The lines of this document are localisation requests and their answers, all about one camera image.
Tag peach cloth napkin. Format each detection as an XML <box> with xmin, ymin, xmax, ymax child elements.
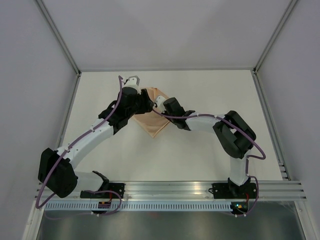
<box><xmin>132</xmin><ymin>87</ymin><xmax>170</xmax><ymax>138</ymax></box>

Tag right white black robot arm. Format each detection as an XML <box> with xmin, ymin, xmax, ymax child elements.
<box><xmin>155</xmin><ymin>96</ymin><xmax>256</xmax><ymax>198</ymax></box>

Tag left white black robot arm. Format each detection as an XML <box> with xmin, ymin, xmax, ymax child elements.
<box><xmin>38</xmin><ymin>86</ymin><xmax>154</xmax><ymax>198</ymax></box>

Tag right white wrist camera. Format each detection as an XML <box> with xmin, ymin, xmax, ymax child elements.
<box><xmin>154</xmin><ymin>95</ymin><xmax>166</xmax><ymax>112</ymax></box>

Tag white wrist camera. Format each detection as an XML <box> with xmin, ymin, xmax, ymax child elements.
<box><xmin>124</xmin><ymin>75</ymin><xmax>141</xmax><ymax>93</ymax></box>
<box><xmin>154</xmin><ymin>95</ymin><xmax>166</xmax><ymax>112</ymax></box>

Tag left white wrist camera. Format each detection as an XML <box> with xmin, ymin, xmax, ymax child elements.
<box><xmin>124</xmin><ymin>75</ymin><xmax>141</xmax><ymax>93</ymax></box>

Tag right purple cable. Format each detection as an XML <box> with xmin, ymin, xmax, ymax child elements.
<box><xmin>152</xmin><ymin>107</ymin><xmax>267</xmax><ymax>218</ymax></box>

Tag purple cable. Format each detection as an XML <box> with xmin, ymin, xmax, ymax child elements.
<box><xmin>34</xmin><ymin>74</ymin><xmax>136</xmax><ymax>221</ymax></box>
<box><xmin>152</xmin><ymin>107</ymin><xmax>267</xmax><ymax>218</ymax></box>

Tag left side aluminium rail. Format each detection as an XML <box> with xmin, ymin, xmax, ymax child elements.
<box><xmin>54</xmin><ymin>72</ymin><xmax>82</xmax><ymax>150</ymax></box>

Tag aluminium rail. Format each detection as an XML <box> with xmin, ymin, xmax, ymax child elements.
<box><xmin>250</xmin><ymin>68</ymin><xmax>292</xmax><ymax>181</ymax></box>
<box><xmin>54</xmin><ymin>72</ymin><xmax>82</xmax><ymax>150</ymax></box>
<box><xmin>34</xmin><ymin>180</ymin><xmax>307</xmax><ymax>201</ymax></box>

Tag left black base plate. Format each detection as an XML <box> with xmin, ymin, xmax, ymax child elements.
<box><xmin>80</xmin><ymin>182</ymin><xmax>126</xmax><ymax>199</ymax></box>

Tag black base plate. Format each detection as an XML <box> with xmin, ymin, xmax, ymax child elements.
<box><xmin>208</xmin><ymin>182</ymin><xmax>258</xmax><ymax>200</ymax></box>
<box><xmin>80</xmin><ymin>182</ymin><xmax>126</xmax><ymax>199</ymax></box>

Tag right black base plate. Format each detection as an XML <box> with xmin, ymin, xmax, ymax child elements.
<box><xmin>208</xmin><ymin>182</ymin><xmax>258</xmax><ymax>200</ymax></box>

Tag front aluminium rail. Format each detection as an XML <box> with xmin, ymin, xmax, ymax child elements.
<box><xmin>34</xmin><ymin>180</ymin><xmax>307</xmax><ymax>201</ymax></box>

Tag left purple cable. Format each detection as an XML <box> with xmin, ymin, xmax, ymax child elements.
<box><xmin>34</xmin><ymin>74</ymin><xmax>136</xmax><ymax>221</ymax></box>

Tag right side aluminium rail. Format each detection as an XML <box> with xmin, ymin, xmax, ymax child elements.
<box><xmin>250</xmin><ymin>68</ymin><xmax>292</xmax><ymax>181</ymax></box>

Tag white slotted cable duct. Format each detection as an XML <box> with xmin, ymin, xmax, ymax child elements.
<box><xmin>45</xmin><ymin>200</ymin><xmax>232</xmax><ymax>212</ymax></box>

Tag left aluminium frame post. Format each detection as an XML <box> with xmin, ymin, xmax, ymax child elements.
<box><xmin>34</xmin><ymin>0</ymin><xmax>81</xmax><ymax>76</ymax></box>

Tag aluminium frame post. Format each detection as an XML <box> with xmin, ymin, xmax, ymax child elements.
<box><xmin>34</xmin><ymin>0</ymin><xmax>81</xmax><ymax>76</ymax></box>
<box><xmin>251</xmin><ymin>0</ymin><xmax>300</xmax><ymax>75</ymax></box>

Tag right aluminium frame post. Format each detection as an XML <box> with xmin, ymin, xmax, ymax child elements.
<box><xmin>251</xmin><ymin>0</ymin><xmax>300</xmax><ymax>75</ymax></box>

